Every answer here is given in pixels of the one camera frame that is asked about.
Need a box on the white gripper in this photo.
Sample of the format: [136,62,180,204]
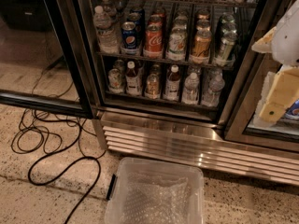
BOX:
[251,26,299,129]

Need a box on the dark bottle white cap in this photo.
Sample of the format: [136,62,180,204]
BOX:
[125,61,142,96]

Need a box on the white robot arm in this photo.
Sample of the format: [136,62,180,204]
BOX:
[251,0,299,128]

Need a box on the right fridge door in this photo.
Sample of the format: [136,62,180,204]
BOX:
[223,0,299,152]

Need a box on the clear water bottle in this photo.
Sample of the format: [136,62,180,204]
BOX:
[181,73,199,105]
[201,75,225,107]

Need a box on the dark tea bottle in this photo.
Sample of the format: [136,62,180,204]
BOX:
[164,64,180,101]

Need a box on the stainless steel fridge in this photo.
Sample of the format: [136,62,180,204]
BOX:
[50,0,299,187]

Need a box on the amber juice bottle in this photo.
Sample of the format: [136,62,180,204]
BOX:
[145,74,160,99]

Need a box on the large water bottle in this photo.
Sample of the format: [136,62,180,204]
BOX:
[93,6,120,54]

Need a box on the glass fridge door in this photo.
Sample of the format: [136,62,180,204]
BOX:
[0,0,93,118]

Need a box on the blue can right compartment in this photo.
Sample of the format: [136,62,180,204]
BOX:
[285,99,299,120]

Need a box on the green silver soda can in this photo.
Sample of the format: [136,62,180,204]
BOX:
[213,32,237,66]

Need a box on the gold soda can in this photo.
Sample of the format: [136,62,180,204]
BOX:
[190,30,212,63]

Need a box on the white green soda can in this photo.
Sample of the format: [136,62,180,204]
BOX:
[166,28,187,61]

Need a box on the steel vent grille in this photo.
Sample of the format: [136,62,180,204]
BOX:
[100,112,299,186]

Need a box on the red coca-cola can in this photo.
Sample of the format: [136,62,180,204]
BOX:
[144,24,163,58]

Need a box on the blue pepsi can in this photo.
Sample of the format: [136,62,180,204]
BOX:
[121,21,137,55]

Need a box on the bubble wrap sheet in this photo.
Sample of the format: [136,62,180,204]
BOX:
[120,175,191,224]

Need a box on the clear plastic storage bin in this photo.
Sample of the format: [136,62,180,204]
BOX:
[104,158,204,224]

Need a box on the black floor cable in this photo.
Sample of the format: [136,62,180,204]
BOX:
[10,58,107,224]

